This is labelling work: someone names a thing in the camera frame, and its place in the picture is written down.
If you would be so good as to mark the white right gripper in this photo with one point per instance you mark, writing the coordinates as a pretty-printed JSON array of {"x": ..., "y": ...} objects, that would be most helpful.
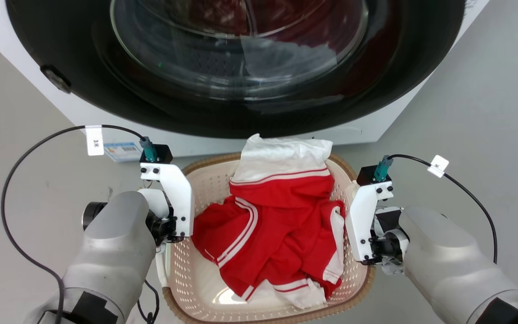
[{"x": 359, "y": 220}]

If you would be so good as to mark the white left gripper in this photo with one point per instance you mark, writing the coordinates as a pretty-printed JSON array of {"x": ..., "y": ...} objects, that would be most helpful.
[{"x": 179, "y": 198}]

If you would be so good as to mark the beige plastic laundry basket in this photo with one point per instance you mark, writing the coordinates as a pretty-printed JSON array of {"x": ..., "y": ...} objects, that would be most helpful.
[{"x": 196, "y": 283}]

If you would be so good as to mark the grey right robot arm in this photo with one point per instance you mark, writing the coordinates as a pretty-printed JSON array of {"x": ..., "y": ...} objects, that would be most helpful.
[{"x": 448, "y": 261}]

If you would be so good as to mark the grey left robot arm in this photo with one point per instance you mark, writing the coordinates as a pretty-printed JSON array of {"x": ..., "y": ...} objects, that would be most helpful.
[{"x": 110, "y": 252}]

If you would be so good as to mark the blue white label sticker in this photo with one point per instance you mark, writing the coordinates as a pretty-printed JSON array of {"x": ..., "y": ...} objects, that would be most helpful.
[{"x": 122, "y": 151}]

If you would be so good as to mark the red and white garment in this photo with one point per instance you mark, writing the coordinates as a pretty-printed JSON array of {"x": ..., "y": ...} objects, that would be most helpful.
[{"x": 281, "y": 216}]

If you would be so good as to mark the white washing machine body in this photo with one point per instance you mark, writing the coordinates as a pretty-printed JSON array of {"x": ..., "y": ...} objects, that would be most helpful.
[{"x": 106, "y": 123}]

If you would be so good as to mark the black round washing machine door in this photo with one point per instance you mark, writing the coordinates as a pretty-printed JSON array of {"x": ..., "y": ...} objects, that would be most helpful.
[{"x": 421, "y": 67}]

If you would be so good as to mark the black door latch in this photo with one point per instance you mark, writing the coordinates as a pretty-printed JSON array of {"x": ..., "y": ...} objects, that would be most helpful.
[{"x": 55, "y": 79}]

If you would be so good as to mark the pale grey garment inside drum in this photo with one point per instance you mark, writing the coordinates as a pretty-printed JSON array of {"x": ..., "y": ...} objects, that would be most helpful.
[{"x": 286, "y": 58}]

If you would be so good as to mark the red garment inside drum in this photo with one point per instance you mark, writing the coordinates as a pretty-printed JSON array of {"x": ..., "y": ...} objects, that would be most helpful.
[{"x": 313, "y": 22}]

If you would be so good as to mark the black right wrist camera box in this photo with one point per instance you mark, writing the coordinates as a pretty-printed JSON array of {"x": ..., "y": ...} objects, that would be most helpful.
[{"x": 369, "y": 175}]

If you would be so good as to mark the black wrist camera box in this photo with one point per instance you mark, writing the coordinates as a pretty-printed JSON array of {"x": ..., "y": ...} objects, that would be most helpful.
[
  {"x": 158, "y": 154},
  {"x": 369, "y": 175}
]

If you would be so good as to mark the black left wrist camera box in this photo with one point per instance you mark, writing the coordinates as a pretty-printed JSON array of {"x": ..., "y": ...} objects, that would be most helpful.
[{"x": 158, "y": 154}]

